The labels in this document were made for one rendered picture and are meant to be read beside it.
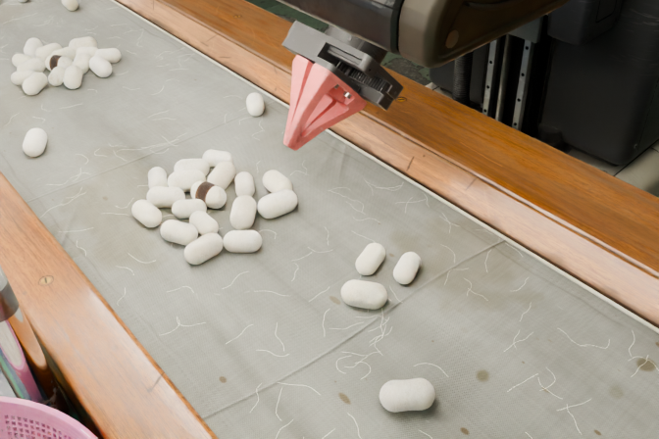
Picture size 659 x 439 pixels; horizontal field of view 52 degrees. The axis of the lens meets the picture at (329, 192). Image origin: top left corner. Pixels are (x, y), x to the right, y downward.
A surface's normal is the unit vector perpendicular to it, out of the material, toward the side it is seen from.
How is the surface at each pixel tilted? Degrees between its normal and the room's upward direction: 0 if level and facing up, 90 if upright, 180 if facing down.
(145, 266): 0
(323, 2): 90
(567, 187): 0
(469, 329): 0
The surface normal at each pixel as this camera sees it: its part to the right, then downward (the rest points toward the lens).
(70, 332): -0.04, -0.79
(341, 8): -0.76, 0.43
